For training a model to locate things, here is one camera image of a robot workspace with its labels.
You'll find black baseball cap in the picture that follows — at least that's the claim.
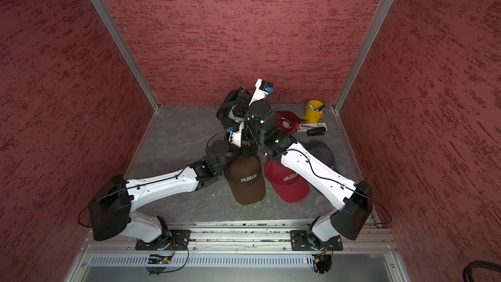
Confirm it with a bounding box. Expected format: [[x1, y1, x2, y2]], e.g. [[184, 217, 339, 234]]
[[216, 87, 251, 130]]

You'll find red baseball cap back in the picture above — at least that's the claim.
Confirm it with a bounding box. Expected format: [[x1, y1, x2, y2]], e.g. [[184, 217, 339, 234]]
[[276, 110, 306, 134]]

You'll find red baseball cap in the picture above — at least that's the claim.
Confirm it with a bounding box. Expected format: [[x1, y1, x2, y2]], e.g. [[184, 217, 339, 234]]
[[276, 110, 306, 134], [264, 160, 310, 203]]

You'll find red baseball cap front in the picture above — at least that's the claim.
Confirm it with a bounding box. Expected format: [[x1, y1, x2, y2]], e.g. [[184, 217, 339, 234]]
[[264, 160, 310, 203]]

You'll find dark grey baseball cap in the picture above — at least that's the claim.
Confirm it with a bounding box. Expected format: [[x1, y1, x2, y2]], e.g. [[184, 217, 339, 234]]
[[303, 140, 336, 171]]

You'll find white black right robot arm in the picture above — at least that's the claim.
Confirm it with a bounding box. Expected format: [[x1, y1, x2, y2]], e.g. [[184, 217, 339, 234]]
[[229, 99, 373, 245]]

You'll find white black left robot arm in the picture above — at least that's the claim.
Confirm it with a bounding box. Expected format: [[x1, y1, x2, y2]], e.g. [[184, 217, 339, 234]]
[[88, 140, 256, 243]]

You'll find white toothpaste box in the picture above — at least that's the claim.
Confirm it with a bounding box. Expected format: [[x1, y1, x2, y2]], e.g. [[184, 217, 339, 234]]
[[296, 122, 327, 133]]

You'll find yellow plastic bucket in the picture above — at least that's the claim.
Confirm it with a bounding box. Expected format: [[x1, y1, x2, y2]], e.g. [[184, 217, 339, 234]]
[[304, 100, 326, 124]]

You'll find small black device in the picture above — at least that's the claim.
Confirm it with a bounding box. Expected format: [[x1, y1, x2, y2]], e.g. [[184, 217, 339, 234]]
[[307, 126, 326, 137]]

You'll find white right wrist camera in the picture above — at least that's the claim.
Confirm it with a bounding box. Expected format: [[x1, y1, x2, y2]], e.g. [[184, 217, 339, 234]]
[[250, 79, 273, 103]]

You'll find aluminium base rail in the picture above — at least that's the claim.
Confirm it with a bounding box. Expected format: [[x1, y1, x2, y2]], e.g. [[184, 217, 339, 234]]
[[93, 219, 396, 255]]

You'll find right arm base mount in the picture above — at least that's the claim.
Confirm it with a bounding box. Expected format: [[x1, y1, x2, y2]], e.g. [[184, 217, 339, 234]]
[[290, 230, 343, 251]]

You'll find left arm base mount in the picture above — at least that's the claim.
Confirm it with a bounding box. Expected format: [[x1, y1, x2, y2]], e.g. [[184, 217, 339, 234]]
[[135, 230, 192, 251]]

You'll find aluminium corner post right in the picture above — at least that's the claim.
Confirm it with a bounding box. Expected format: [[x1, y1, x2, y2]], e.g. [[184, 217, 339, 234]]
[[333, 0, 394, 114]]

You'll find aluminium corner post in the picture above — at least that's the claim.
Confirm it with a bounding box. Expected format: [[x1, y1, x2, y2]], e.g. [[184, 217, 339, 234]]
[[90, 0, 160, 113], [333, 0, 394, 114]]

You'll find aluminium corner post left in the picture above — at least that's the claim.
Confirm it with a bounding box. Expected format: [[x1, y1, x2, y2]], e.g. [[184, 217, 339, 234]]
[[90, 0, 160, 113]]

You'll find black cable bundle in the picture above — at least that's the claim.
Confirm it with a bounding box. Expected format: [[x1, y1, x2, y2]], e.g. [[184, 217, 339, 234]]
[[461, 259, 501, 282]]

